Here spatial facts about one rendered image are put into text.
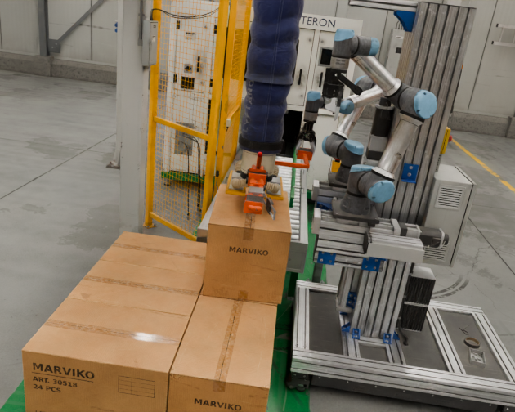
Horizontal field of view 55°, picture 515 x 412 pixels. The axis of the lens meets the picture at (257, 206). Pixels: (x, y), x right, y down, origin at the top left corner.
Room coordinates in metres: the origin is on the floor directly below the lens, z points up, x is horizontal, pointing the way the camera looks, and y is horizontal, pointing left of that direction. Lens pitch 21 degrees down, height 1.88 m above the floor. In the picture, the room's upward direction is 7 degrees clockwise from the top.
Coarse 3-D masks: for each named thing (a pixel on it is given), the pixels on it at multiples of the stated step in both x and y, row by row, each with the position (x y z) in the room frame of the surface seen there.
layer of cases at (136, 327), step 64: (128, 256) 2.46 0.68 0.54; (192, 256) 2.56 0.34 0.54; (64, 320) 1.80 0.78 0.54; (128, 320) 1.86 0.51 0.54; (192, 320) 1.92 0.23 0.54; (256, 320) 1.98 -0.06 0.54; (64, 384) 1.58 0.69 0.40; (128, 384) 1.57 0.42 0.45; (192, 384) 1.55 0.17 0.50; (256, 384) 1.55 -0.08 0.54
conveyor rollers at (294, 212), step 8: (280, 160) 4.90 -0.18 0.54; (288, 160) 4.91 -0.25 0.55; (280, 168) 4.56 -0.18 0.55; (288, 168) 4.63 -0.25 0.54; (280, 176) 4.36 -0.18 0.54; (288, 176) 4.36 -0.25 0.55; (296, 176) 4.44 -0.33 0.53; (288, 184) 4.11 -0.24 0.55; (296, 184) 4.17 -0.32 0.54; (288, 192) 3.91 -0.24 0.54; (296, 192) 3.92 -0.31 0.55; (296, 200) 3.73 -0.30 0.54; (296, 208) 3.55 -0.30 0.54; (296, 216) 3.38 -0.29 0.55; (296, 224) 3.27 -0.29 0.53; (296, 232) 3.10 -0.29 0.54
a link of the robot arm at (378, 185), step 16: (400, 96) 2.28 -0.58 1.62; (416, 96) 2.19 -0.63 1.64; (432, 96) 2.20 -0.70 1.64; (400, 112) 2.24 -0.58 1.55; (416, 112) 2.17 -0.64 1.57; (432, 112) 2.20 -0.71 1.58; (400, 128) 2.20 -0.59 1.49; (416, 128) 2.21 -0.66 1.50; (400, 144) 2.18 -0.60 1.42; (384, 160) 2.19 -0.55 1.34; (400, 160) 2.19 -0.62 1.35; (368, 176) 2.21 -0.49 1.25; (384, 176) 2.15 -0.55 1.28; (368, 192) 2.15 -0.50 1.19; (384, 192) 2.14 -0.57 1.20
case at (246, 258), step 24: (216, 216) 2.24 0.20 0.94; (240, 216) 2.28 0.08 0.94; (264, 216) 2.32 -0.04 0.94; (288, 216) 2.36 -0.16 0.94; (216, 240) 2.14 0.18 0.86; (240, 240) 2.15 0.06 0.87; (264, 240) 2.15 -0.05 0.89; (288, 240) 2.15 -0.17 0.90; (216, 264) 2.15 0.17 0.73; (240, 264) 2.15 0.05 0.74; (264, 264) 2.15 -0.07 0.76; (216, 288) 2.15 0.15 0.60; (240, 288) 2.15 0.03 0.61; (264, 288) 2.15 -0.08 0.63
